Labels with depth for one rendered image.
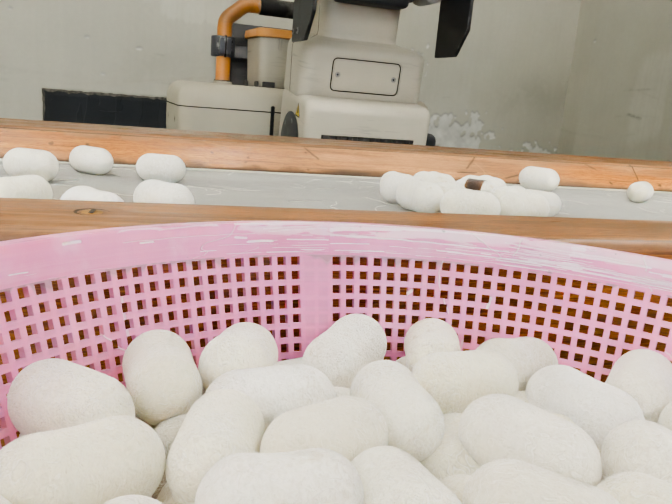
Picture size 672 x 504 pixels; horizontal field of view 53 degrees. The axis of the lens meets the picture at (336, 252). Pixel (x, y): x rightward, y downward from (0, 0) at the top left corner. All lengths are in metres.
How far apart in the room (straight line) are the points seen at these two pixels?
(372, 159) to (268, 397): 0.47
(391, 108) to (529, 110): 1.95
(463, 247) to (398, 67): 0.94
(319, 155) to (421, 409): 0.46
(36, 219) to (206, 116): 1.11
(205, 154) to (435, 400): 0.43
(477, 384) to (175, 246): 0.09
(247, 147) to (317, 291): 0.39
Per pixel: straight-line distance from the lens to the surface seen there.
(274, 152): 0.60
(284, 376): 0.17
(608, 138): 2.91
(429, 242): 0.23
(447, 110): 2.82
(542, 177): 0.64
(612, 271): 0.23
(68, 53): 2.47
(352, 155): 0.62
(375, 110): 1.11
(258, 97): 1.35
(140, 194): 0.36
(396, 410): 0.16
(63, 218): 0.24
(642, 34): 2.87
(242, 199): 0.44
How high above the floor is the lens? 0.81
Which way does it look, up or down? 13 degrees down
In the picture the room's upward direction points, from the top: 5 degrees clockwise
